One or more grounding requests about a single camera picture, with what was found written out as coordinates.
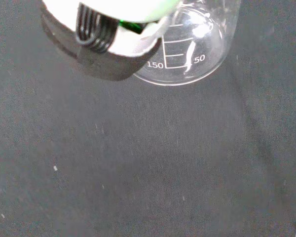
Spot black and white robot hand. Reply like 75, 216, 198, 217
40, 0, 181, 82

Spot black bench cloth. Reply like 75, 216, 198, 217
0, 0, 296, 237

